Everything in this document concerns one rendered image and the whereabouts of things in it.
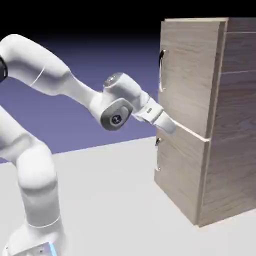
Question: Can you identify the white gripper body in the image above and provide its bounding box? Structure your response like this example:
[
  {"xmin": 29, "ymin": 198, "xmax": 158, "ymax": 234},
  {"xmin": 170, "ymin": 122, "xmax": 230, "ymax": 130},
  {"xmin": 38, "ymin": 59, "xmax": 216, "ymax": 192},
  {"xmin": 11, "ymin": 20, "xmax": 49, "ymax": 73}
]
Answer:
[{"xmin": 153, "ymin": 110, "xmax": 177, "ymax": 135}]

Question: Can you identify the short wooden cabinet door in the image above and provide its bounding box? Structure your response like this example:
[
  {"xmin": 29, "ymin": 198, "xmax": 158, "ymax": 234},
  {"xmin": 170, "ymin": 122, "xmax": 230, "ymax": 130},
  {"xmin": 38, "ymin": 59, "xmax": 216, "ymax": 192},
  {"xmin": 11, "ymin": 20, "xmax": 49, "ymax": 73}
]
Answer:
[{"xmin": 154, "ymin": 127, "xmax": 210, "ymax": 226}]

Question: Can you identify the tall wooden cabinet door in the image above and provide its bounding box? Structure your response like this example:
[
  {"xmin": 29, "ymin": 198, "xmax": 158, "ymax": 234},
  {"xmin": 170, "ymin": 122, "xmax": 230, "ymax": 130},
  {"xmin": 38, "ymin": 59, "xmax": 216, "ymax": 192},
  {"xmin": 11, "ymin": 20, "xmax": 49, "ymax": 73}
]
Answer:
[{"xmin": 157, "ymin": 19, "xmax": 227, "ymax": 139}]

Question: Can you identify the light wood cabinet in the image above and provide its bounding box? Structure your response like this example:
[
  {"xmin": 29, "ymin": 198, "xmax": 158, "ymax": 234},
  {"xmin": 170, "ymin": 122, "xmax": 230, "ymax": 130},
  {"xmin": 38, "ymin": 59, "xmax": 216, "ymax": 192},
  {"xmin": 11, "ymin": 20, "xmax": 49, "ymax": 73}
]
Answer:
[{"xmin": 154, "ymin": 17, "xmax": 256, "ymax": 228}]

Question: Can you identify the short curved metal handle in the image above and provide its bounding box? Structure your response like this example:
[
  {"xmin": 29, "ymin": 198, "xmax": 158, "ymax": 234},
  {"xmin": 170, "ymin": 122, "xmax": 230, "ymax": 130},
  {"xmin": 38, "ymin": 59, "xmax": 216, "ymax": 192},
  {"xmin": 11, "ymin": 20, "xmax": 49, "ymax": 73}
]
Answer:
[{"xmin": 155, "ymin": 137, "xmax": 163, "ymax": 172}]

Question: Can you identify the long curved metal handle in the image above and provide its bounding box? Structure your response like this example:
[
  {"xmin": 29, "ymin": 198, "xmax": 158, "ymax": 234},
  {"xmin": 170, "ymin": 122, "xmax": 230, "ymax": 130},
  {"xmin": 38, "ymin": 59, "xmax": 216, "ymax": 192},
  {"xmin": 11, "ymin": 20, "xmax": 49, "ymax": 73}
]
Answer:
[{"xmin": 158, "ymin": 49, "xmax": 168, "ymax": 92}]

